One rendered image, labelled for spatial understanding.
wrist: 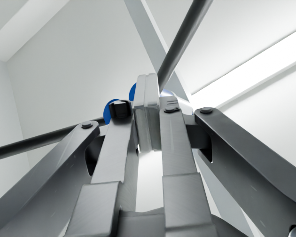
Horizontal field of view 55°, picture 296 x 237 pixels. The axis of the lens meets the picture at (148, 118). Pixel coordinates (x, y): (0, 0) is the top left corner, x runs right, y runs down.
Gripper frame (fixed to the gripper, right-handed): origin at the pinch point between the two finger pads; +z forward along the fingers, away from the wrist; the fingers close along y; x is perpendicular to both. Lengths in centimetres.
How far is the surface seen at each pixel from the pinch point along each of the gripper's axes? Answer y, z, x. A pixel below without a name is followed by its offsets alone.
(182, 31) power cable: 5.0, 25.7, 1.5
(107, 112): -11.0, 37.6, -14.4
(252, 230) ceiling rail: 20, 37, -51
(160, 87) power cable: 0.8, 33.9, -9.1
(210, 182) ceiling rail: 11, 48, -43
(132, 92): -4.9, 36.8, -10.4
